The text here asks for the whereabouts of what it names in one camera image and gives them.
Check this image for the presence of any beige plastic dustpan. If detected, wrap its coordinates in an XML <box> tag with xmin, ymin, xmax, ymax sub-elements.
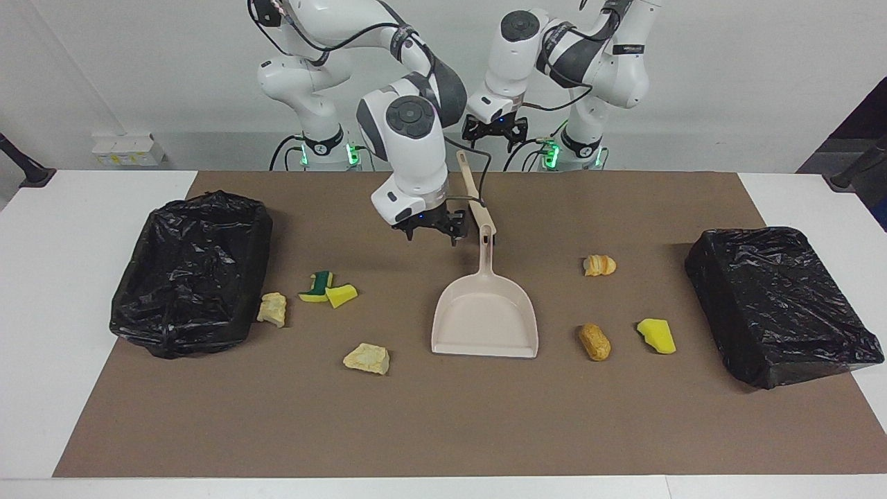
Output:
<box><xmin>431</xmin><ymin>225</ymin><xmax>539</xmax><ymax>359</ymax></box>

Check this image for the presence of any brown table mat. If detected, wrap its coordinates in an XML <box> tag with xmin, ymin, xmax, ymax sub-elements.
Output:
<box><xmin>52</xmin><ymin>170</ymin><xmax>887</xmax><ymax>479</ymax></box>

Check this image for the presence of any black base cable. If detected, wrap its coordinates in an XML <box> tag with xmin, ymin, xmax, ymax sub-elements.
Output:
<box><xmin>269</xmin><ymin>135</ymin><xmax>306</xmax><ymax>172</ymax></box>
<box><xmin>504</xmin><ymin>137</ymin><xmax>555</xmax><ymax>172</ymax></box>

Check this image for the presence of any large pale yellow foam chunk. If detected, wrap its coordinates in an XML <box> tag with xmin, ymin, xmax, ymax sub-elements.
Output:
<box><xmin>343</xmin><ymin>342</ymin><xmax>390</xmax><ymax>376</ymax></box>

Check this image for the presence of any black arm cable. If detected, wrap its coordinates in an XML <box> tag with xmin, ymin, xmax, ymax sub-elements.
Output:
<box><xmin>521</xmin><ymin>35</ymin><xmax>600</xmax><ymax>113</ymax></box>
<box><xmin>248</xmin><ymin>0</ymin><xmax>494</xmax><ymax>205</ymax></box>

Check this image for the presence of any white power strip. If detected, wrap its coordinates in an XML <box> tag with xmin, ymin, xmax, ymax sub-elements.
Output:
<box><xmin>92</xmin><ymin>134</ymin><xmax>167</xmax><ymax>167</ymax></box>

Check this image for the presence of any large yellow sponge wedge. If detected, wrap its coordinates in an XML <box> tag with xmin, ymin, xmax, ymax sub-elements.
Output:
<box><xmin>637</xmin><ymin>318</ymin><xmax>676</xmax><ymax>355</ymax></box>

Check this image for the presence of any black left base cable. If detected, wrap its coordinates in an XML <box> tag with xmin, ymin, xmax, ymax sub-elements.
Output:
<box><xmin>504</xmin><ymin>137</ymin><xmax>555</xmax><ymax>172</ymax></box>

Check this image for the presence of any black stand foot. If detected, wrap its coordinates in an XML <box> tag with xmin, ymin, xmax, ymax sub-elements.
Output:
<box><xmin>823</xmin><ymin>135</ymin><xmax>887</xmax><ymax>193</ymax></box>
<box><xmin>0</xmin><ymin>132</ymin><xmax>58</xmax><ymax>189</ymax></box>

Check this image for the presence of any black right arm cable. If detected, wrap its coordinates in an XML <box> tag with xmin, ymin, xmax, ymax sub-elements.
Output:
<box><xmin>248</xmin><ymin>0</ymin><xmax>494</xmax><ymax>205</ymax></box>

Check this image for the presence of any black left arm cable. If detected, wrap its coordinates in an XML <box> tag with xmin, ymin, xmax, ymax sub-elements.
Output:
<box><xmin>521</xmin><ymin>35</ymin><xmax>600</xmax><ymax>113</ymax></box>

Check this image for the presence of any beige brush with black bristles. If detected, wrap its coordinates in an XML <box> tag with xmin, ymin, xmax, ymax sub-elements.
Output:
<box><xmin>456</xmin><ymin>150</ymin><xmax>498</xmax><ymax>240</ymax></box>

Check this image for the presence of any green and yellow sponge piece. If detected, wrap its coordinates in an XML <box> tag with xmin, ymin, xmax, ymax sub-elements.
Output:
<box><xmin>299</xmin><ymin>270</ymin><xmax>335</xmax><ymax>304</ymax></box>

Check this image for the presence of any open bin with black bag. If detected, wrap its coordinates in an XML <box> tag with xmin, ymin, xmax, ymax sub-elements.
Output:
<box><xmin>109</xmin><ymin>191</ymin><xmax>273</xmax><ymax>359</ymax></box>

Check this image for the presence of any brown bread roll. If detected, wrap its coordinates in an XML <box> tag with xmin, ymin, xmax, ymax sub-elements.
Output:
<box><xmin>579</xmin><ymin>322</ymin><xmax>612</xmax><ymax>362</ymax></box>

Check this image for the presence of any black right base cable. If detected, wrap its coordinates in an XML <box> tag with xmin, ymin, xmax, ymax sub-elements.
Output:
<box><xmin>269</xmin><ymin>135</ymin><xmax>306</xmax><ymax>172</ymax></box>

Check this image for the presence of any bin wrapped in black bag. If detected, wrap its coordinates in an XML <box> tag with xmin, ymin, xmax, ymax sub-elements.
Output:
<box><xmin>685</xmin><ymin>227</ymin><xmax>885</xmax><ymax>389</ymax></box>

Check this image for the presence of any small beige foam chunk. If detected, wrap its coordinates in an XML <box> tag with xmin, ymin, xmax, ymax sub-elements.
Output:
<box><xmin>257</xmin><ymin>292</ymin><xmax>288</xmax><ymax>328</ymax></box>

